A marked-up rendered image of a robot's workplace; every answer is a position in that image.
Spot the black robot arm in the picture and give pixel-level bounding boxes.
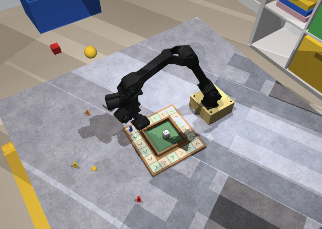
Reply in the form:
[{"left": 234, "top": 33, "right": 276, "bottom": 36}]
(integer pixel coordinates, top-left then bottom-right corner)
[{"left": 105, "top": 45, "right": 222, "bottom": 123}]

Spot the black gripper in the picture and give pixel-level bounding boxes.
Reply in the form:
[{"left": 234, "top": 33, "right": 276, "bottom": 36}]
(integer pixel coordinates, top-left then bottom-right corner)
[{"left": 124, "top": 101, "right": 150, "bottom": 131}]

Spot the grey die with black pips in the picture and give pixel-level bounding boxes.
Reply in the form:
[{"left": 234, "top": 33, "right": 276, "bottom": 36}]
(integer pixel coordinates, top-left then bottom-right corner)
[{"left": 162, "top": 130, "right": 170, "bottom": 138}]

